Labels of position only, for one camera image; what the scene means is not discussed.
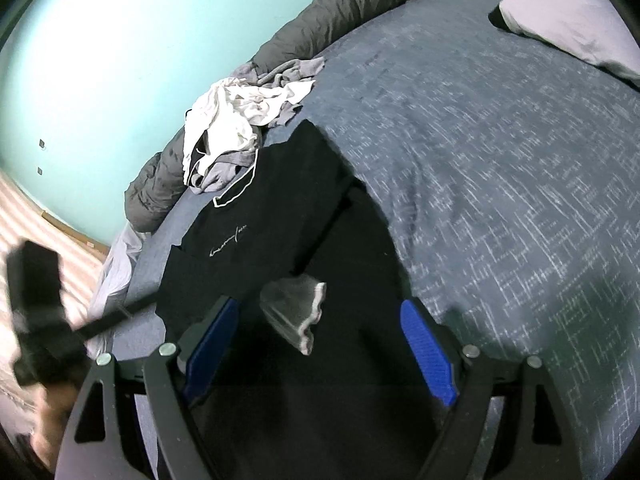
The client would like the black sweater white trim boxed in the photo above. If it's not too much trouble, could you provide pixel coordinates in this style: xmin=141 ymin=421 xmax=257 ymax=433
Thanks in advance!
xmin=157 ymin=122 xmax=436 ymax=479

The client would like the person's left hand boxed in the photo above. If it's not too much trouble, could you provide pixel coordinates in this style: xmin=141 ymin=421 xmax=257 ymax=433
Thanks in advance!
xmin=30 ymin=382 xmax=79 ymax=474

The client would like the light grey blanket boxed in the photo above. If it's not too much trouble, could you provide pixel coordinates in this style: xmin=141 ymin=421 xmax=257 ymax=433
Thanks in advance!
xmin=86 ymin=221 xmax=151 ymax=356

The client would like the pink curtain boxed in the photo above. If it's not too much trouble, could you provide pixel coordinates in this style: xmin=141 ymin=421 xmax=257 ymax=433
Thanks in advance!
xmin=1 ymin=174 xmax=104 ymax=434

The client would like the grey sweatshirt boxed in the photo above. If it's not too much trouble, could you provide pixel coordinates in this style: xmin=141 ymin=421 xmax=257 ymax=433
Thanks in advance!
xmin=182 ymin=56 xmax=326 ymax=193

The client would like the white garment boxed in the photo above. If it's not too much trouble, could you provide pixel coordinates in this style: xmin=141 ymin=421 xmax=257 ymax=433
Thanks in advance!
xmin=182 ymin=77 xmax=314 ymax=184

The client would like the blue patterned bed sheet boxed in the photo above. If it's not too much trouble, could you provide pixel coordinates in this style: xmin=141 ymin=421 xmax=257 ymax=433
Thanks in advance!
xmin=113 ymin=0 xmax=639 ymax=479

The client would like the folded lilac garment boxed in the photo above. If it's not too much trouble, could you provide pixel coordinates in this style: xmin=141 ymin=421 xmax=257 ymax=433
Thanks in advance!
xmin=488 ymin=0 xmax=639 ymax=86

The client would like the wooden frame by wall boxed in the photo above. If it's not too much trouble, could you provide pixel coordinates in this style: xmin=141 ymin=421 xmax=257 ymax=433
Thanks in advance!
xmin=40 ymin=210 xmax=110 ymax=256

